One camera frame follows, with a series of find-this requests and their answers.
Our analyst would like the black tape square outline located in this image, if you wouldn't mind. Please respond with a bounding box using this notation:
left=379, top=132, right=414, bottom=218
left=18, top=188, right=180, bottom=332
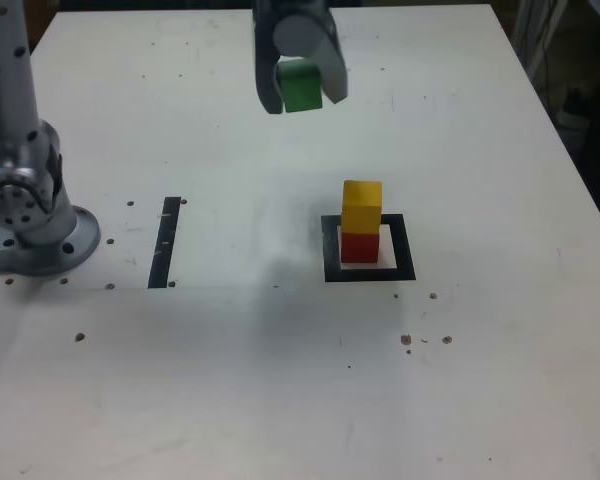
left=321, top=213, right=417, bottom=284

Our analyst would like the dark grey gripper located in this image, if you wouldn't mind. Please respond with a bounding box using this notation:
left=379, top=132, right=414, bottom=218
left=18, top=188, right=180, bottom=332
left=252, top=0, right=352, bottom=116

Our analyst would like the green cube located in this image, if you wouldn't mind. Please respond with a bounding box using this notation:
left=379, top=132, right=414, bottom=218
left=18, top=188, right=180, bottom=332
left=275, top=56, right=324, bottom=114

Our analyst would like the yellow cube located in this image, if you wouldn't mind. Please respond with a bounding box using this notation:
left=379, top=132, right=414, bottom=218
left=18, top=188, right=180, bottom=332
left=340, top=179, right=384, bottom=236

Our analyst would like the red cube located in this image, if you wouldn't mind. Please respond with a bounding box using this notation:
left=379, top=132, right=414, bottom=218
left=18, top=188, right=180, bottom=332
left=339, top=230, right=382, bottom=265

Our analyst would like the white metal frame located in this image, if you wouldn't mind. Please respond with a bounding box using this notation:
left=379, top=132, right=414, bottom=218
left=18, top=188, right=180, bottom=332
left=510, top=0, right=571, bottom=87

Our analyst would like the black tape strip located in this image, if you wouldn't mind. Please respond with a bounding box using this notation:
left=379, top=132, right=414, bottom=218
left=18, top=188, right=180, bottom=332
left=147, top=196, right=182, bottom=290

